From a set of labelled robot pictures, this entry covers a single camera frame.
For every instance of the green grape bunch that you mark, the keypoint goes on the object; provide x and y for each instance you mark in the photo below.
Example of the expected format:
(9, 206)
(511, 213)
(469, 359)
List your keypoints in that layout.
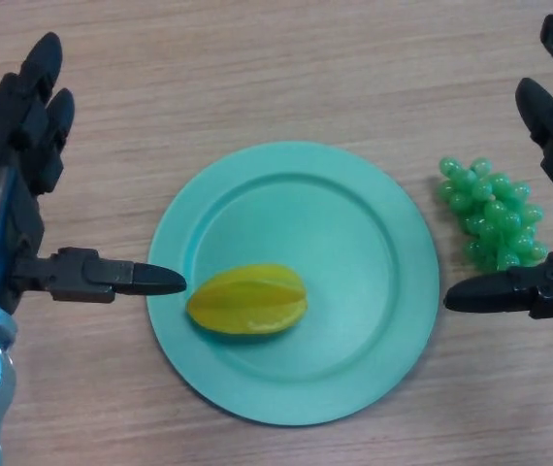
(495, 213)

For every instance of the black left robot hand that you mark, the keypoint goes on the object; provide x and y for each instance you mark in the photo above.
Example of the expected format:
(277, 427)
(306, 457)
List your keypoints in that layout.
(0, 218)

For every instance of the green round plate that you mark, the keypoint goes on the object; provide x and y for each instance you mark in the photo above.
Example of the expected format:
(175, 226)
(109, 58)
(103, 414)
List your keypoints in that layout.
(335, 286)

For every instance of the yellow starfruit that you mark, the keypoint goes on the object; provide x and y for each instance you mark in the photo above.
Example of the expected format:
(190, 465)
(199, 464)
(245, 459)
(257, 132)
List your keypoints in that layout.
(247, 298)

